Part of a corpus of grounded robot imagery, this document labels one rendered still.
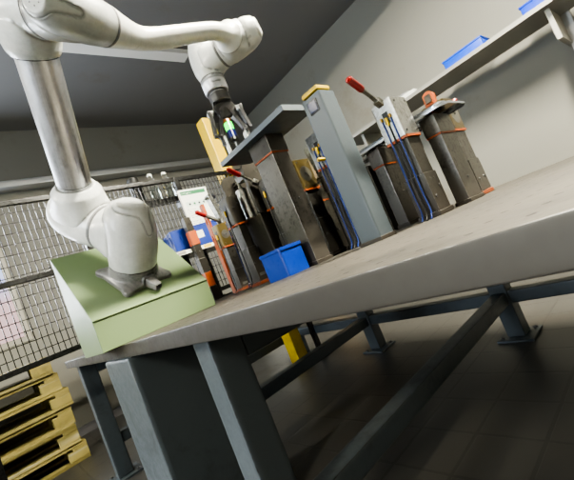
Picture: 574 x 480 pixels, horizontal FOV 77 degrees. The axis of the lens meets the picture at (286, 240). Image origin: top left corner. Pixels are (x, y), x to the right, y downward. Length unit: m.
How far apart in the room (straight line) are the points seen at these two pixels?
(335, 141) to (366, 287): 0.69
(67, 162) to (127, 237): 0.27
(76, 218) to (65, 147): 0.22
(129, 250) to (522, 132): 3.32
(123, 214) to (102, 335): 0.36
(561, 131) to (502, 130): 0.43
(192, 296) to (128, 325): 0.23
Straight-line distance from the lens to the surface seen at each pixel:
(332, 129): 1.03
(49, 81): 1.19
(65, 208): 1.32
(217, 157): 2.82
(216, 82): 1.42
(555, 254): 0.30
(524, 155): 3.81
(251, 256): 1.46
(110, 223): 1.21
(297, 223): 1.16
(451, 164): 1.21
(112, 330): 1.22
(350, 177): 1.00
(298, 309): 0.46
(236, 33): 1.37
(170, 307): 1.27
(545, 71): 3.79
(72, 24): 1.03
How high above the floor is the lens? 0.74
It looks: 4 degrees up
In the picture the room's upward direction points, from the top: 22 degrees counter-clockwise
